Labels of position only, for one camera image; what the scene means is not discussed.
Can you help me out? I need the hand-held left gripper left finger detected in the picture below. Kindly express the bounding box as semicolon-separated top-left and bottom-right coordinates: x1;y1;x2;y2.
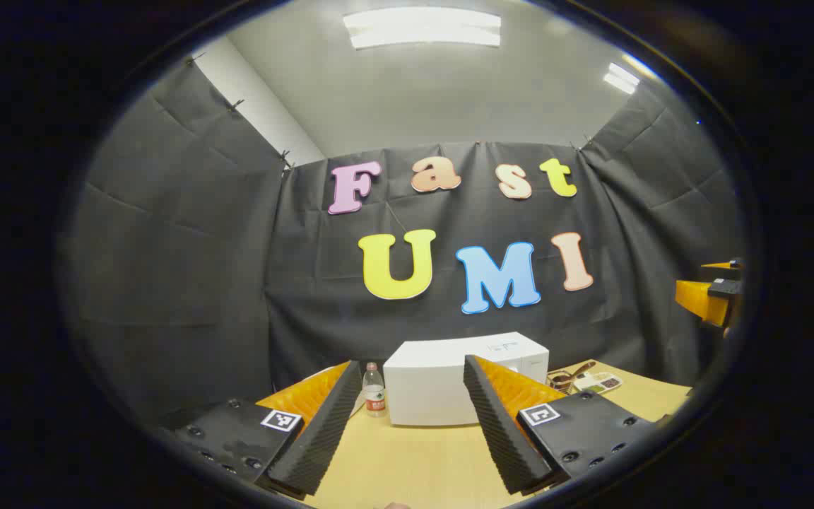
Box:
163;361;364;499

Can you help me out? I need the small ceiling light panel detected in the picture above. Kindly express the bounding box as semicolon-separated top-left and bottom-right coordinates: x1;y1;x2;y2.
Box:
603;62;641;95

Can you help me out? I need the white divided condiment tray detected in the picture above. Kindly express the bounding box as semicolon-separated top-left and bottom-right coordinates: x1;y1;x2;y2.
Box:
573;371;623;395

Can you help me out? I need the black backdrop cloth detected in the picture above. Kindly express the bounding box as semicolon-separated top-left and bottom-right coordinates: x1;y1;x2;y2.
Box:
68;57;743;425

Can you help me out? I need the white microwave oven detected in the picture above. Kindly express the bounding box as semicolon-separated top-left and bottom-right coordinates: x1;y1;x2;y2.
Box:
383;332;550;427

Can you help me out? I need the large ceiling light panel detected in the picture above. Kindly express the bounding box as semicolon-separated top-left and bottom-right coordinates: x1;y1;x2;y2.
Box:
342;7;502;50

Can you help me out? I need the clear water bottle red label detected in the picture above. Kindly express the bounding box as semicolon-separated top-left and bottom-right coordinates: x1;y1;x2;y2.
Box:
362;362;387;418

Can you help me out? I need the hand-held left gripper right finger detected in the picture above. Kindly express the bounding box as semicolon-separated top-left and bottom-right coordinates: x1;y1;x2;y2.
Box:
464;355;659;496

